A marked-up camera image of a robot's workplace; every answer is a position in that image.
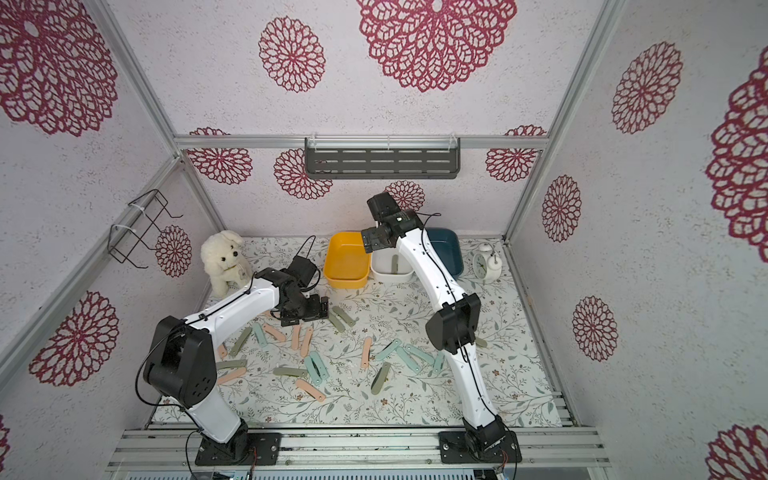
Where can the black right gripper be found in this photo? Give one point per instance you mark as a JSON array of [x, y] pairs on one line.
[[375, 238]]

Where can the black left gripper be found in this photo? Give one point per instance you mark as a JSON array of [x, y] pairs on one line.
[[318, 302]]

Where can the dark teal storage box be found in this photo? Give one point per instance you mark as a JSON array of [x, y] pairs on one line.
[[447, 246]]

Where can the mint green fruit knife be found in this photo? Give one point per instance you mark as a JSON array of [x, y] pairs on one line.
[[260, 335], [417, 352], [408, 360], [313, 372], [388, 350], [319, 365], [439, 361]]

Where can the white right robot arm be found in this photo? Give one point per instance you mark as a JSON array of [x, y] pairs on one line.
[[452, 328]]

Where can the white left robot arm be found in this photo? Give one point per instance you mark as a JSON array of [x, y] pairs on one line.
[[181, 363]]

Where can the white storage box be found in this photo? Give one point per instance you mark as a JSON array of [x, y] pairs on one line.
[[389, 267]]

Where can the yellow storage box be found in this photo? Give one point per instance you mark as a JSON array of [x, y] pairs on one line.
[[347, 264]]

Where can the white plush dog toy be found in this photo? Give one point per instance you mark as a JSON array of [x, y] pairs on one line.
[[225, 263]]

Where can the white alarm clock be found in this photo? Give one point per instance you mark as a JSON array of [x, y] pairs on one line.
[[487, 265]]

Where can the grey wall shelf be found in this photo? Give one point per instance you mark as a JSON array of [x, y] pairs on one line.
[[383, 159]]

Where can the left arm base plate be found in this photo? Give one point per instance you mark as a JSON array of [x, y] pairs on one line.
[[260, 449]]

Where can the black wire wall rack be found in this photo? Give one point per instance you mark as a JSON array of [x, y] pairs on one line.
[[143, 213]]

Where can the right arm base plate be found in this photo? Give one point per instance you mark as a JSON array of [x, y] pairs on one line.
[[463, 448]]

